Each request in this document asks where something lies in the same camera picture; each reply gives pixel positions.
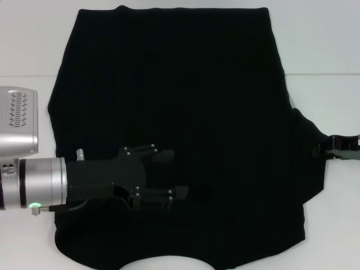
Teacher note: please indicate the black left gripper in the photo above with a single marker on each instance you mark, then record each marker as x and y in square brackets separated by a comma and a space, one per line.
[107, 180]

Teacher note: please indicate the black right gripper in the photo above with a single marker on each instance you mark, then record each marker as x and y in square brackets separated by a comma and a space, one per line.
[350, 150]

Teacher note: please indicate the black shirt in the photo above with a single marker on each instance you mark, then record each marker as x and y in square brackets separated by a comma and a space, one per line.
[197, 84]

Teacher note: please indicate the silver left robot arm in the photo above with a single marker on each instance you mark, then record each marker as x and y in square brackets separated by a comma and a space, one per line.
[36, 182]

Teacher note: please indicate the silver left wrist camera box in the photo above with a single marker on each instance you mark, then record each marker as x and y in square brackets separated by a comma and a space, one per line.
[18, 121]

